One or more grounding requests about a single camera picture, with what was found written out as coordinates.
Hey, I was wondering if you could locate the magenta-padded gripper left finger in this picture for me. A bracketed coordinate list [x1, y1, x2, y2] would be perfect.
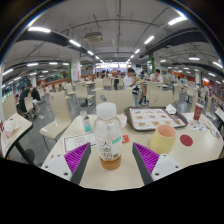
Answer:
[41, 142, 92, 186]

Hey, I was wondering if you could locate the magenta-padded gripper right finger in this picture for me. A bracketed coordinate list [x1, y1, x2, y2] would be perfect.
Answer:
[131, 142, 183, 186]

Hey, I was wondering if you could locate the clear tea bottle white cap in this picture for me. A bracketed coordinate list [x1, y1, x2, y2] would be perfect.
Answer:
[93, 102, 123, 171]

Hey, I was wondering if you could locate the pale yellow cup pink inside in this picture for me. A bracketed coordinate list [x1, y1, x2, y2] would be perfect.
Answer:
[149, 124, 178, 155]

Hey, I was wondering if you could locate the white leaflet red print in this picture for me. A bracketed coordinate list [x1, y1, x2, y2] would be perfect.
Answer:
[63, 130, 98, 154]

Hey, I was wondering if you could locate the flat round red coaster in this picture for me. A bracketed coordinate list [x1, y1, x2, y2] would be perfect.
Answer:
[179, 133, 194, 147]

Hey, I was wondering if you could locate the beige chair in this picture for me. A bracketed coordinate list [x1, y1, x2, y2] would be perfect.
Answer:
[39, 90, 73, 141]
[148, 89, 175, 108]
[95, 89, 134, 115]

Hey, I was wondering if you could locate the colourful sticker-printed paper sheet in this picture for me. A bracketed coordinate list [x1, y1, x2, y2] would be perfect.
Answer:
[187, 119, 211, 132]

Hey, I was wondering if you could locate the crumpled white napkin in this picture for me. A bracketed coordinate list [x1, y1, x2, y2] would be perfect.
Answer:
[164, 103, 178, 115]

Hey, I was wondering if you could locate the white paper bag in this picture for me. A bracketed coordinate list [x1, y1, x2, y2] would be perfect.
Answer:
[0, 119, 22, 148]

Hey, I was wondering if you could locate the crumpled food wrapper bag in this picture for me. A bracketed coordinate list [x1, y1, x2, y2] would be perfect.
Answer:
[118, 113, 128, 130]

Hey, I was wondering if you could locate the red paper cup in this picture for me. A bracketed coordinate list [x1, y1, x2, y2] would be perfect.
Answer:
[192, 102, 205, 122]

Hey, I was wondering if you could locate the dark brown food tray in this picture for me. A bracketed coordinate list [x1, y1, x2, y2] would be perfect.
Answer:
[123, 106, 189, 132]

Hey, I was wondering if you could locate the person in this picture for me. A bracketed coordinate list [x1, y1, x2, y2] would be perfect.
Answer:
[18, 87, 32, 114]
[28, 83, 42, 103]
[149, 68, 164, 84]
[123, 68, 143, 98]

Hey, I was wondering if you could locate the group of beige chairs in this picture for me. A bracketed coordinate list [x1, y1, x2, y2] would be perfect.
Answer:
[36, 76, 214, 113]

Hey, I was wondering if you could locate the ceiling air conditioner unit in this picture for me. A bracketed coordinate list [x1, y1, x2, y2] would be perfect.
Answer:
[83, 30, 105, 44]

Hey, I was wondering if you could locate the group of ceiling lights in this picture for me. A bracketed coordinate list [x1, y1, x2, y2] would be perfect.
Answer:
[1, 14, 224, 88]

